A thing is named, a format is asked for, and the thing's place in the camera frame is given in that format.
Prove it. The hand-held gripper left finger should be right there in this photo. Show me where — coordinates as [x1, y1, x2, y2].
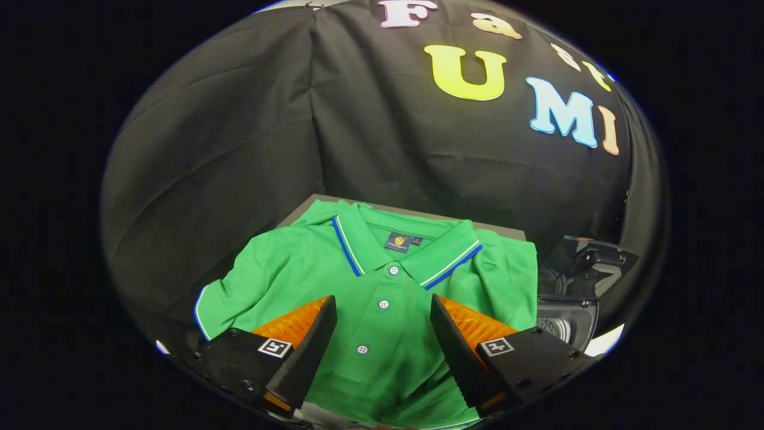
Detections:
[182, 294, 338, 419]

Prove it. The dark washing machine lid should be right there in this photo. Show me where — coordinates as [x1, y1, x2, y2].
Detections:
[539, 236, 639, 300]

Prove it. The black backdrop cloth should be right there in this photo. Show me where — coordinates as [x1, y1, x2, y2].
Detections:
[100, 0, 669, 335]

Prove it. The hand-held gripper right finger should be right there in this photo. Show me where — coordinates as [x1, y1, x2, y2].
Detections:
[430, 293, 597, 419]

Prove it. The grey cabinet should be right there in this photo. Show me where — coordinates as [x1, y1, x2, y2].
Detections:
[278, 193, 527, 241]

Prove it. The dark grey washing machine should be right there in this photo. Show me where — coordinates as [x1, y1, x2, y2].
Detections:
[534, 236, 639, 354]

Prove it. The green polo shirt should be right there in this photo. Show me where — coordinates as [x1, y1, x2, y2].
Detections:
[193, 199, 539, 430]

